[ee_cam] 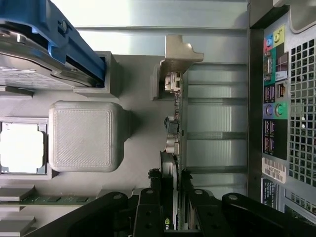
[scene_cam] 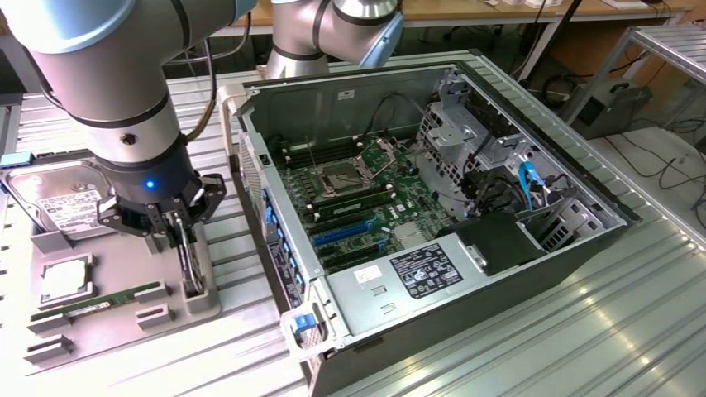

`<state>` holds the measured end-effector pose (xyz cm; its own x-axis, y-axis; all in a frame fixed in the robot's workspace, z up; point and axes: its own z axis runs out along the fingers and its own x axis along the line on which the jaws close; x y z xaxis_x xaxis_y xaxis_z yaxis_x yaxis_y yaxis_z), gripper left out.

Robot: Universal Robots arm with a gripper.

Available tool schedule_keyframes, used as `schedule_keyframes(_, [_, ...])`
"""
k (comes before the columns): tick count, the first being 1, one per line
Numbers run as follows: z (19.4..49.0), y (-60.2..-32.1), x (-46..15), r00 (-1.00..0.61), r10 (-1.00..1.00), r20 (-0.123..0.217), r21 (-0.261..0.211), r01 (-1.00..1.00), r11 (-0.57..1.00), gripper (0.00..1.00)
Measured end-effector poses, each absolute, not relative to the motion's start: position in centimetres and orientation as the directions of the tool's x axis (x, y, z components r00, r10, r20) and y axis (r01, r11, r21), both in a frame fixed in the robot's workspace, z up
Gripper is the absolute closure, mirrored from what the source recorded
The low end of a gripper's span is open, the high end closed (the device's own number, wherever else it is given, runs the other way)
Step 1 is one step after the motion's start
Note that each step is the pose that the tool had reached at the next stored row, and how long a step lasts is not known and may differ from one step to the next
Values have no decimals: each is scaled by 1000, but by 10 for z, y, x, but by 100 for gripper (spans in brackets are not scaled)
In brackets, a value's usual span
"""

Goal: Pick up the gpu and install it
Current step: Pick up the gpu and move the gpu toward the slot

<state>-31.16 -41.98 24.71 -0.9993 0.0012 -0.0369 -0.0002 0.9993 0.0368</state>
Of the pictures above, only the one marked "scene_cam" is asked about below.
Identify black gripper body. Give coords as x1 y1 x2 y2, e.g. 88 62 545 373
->
90 136 205 216

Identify black graphics card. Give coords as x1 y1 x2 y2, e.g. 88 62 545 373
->
170 214 209 299

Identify grey parts rack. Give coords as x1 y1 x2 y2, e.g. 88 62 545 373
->
0 163 225 375

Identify blue card retention clips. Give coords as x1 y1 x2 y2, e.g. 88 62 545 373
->
261 188 305 293

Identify silver hard disk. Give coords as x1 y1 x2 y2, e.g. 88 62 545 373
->
0 159 120 242

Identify silver CPU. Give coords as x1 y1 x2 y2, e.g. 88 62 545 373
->
41 260 92 299

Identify black RAM slot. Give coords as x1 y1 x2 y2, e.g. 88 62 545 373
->
305 184 391 207
308 196 399 222
287 153 363 170
307 189 393 211
280 138 357 155
284 148 360 165
308 193 396 215
283 143 359 160

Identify green RAM stick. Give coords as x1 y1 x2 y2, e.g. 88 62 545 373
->
29 291 138 323
312 197 397 220

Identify CPU socket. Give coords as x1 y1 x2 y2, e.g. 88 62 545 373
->
315 161 365 196

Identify blue expansion slot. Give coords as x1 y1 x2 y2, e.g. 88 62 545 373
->
309 220 377 246

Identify black PC case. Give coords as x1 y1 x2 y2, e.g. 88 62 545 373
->
217 48 644 397

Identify long black expansion slot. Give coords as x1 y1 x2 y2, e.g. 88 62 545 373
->
317 242 387 261
324 252 391 272

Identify metal socket cover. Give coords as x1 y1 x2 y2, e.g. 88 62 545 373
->
353 137 399 178

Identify green motherboard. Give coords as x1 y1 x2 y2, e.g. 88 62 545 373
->
268 131 460 277

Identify silver chipset heatsink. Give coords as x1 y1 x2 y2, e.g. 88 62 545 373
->
393 222 435 245

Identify silver power supply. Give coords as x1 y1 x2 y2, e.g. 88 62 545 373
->
323 236 491 339

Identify metal disk bay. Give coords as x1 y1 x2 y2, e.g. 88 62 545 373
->
516 197 631 254
416 101 487 208

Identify black plastic shroud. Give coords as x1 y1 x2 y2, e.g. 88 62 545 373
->
455 211 545 277

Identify wooden desk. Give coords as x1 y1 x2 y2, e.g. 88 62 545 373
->
208 0 690 41

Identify metal slat table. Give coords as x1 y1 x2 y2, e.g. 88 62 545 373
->
561 25 706 129

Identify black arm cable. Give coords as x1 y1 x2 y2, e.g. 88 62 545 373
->
180 36 217 144

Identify black wire bundle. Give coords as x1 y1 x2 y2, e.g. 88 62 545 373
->
461 167 533 217

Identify blue wire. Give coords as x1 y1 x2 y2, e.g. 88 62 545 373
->
516 160 553 213

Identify black box with handle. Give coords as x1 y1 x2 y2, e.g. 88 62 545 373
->
572 82 655 140

